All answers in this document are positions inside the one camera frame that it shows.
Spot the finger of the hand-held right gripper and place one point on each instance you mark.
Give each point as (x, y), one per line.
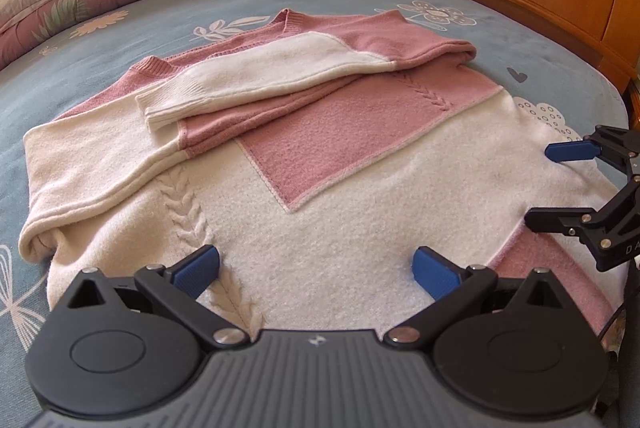
(570, 152)
(555, 219)

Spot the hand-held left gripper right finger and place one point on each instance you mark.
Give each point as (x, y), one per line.
(435, 273)

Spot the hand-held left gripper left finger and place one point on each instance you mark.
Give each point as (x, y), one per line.
(197, 268)

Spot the pink and white knit sweater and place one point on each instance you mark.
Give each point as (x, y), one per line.
(350, 208)

